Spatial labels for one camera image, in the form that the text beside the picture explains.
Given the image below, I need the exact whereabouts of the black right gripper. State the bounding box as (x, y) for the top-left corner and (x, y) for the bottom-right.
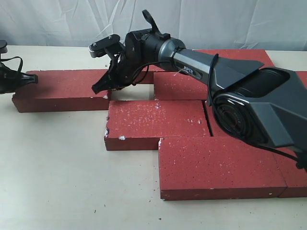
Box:
(92, 53), (143, 94)

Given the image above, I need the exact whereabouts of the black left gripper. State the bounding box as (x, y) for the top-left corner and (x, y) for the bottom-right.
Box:
(0, 61), (38, 94)

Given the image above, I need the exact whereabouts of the lone red brick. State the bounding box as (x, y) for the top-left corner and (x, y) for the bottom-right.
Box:
(12, 69), (111, 113)

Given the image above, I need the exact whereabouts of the speckled chipped red brick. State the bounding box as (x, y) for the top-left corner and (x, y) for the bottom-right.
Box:
(104, 100), (210, 151)

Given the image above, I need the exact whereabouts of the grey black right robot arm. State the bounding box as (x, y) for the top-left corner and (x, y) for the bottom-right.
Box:
(89, 10), (307, 154)

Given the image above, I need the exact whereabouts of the right edge red brick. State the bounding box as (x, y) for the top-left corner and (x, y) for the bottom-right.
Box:
(296, 71), (307, 86)

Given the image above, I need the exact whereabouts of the white fabric backdrop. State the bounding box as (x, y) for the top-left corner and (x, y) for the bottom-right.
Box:
(0, 0), (307, 51)

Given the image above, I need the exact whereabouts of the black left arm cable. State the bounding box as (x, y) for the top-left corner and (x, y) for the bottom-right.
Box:
(0, 56), (24, 72)

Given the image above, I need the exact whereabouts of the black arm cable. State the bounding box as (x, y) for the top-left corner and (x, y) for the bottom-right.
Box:
(0, 56), (24, 72)
(129, 54), (307, 170)

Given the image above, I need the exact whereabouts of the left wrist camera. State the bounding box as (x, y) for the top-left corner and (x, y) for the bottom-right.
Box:
(0, 40), (8, 54)

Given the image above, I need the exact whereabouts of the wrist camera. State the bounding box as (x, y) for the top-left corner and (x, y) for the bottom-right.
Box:
(88, 34), (125, 58)
(0, 40), (8, 54)

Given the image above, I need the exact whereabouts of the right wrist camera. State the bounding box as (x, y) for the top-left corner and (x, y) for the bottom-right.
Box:
(88, 34), (125, 58)

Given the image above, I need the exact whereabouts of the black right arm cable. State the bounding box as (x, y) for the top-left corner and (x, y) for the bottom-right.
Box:
(129, 54), (307, 170)

